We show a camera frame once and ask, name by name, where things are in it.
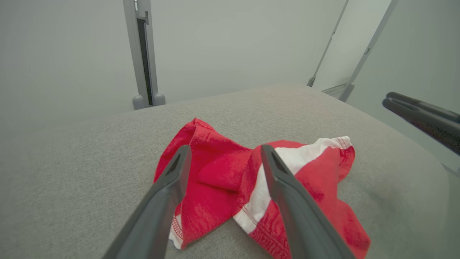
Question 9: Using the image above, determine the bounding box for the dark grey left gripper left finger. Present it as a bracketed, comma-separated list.
[102, 145, 193, 259]

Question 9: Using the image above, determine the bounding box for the thin grey partition post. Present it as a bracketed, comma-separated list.
[307, 0, 350, 88]

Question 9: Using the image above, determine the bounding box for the red white t-shirt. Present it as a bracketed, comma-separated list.
[153, 117, 371, 259]

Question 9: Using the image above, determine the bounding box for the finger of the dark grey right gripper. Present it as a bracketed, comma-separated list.
[386, 92, 460, 123]
[382, 98, 460, 156]

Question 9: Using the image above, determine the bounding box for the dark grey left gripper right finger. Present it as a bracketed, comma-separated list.
[260, 144, 356, 259]

